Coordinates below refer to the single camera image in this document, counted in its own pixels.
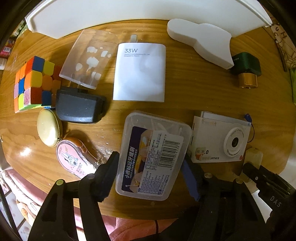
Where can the white toy camera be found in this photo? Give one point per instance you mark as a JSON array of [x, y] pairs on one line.
[[217, 138]]

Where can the colourful magic cube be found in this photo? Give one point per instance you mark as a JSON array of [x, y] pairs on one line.
[[36, 85]]

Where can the black power adapter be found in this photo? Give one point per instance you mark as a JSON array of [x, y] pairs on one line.
[[78, 106]]

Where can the clear acrylic block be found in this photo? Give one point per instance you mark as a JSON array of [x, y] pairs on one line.
[[88, 57]]

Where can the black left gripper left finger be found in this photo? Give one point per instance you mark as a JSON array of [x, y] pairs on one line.
[[56, 221]]

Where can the letter print fabric bag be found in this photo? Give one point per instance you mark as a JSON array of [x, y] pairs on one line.
[[284, 45]]

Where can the white 33W charger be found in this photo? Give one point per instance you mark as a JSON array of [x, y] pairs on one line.
[[140, 71]]

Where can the pink correction tape dispenser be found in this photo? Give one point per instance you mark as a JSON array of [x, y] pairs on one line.
[[74, 157]]

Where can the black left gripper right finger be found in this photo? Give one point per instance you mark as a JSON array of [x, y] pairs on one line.
[[224, 211]]

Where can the white plastic storage bin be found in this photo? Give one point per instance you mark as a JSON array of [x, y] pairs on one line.
[[59, 18]]

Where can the white foam sponge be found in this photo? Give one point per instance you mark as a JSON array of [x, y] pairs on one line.
[[211, 42]]

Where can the round gold tin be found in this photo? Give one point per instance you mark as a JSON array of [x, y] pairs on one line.
[[49, 127]]

